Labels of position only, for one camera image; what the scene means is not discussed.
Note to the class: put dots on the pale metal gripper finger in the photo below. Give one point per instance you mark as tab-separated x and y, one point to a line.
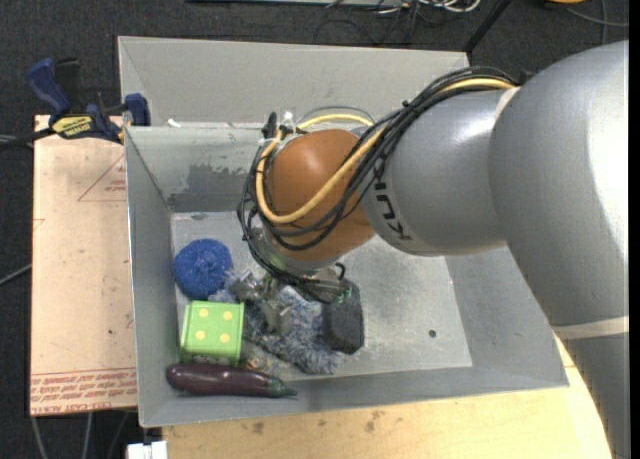
246	287
275	318

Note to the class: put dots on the blue-grey fluffy cloth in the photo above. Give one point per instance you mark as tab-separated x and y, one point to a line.
305	342

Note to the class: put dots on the blue round scrub sponge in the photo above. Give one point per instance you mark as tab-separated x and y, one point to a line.
202	267

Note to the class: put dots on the brown cardboard board red print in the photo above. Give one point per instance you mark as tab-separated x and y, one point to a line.
80	267

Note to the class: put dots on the purple toy eggplant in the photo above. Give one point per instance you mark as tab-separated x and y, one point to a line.
220	381

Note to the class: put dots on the green box with yellow dots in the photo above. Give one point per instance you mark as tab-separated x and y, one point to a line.
211	332

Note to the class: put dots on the dark grey block sponge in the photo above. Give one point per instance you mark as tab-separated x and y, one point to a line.
344	322

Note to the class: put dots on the grey metal bin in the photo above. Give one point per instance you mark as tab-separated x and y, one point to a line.
410	307

